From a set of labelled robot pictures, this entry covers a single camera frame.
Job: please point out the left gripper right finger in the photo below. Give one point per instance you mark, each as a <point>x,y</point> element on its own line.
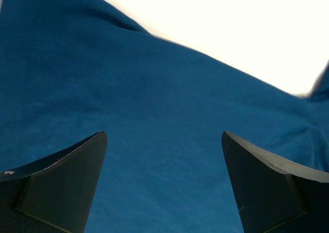
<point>272,193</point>

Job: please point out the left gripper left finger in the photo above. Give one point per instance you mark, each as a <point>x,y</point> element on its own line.
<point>54,193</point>

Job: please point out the navy blue t-shirt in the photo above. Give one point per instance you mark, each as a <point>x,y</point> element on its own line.
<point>71,68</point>

